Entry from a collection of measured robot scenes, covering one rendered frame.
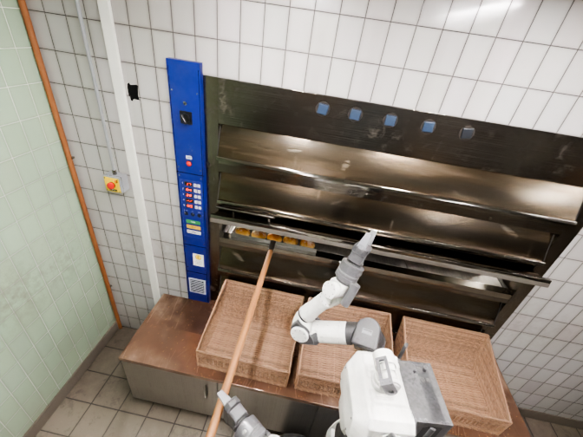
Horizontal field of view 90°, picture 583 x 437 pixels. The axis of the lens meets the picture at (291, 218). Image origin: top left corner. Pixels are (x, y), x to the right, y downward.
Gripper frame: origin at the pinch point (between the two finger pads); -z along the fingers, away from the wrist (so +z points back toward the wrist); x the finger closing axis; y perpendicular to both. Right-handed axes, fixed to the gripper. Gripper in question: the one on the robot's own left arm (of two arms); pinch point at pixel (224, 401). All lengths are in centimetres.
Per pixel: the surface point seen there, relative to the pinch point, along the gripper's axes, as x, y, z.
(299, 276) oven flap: 20, 85, -36
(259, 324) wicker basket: 61, 63, -46
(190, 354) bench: 62, 18, -59
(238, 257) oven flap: 16, 63, -71
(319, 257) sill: 2, 92, -28
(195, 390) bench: 80, 13, -47
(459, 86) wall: -102, 114, 5
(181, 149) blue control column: -53, 43, -95
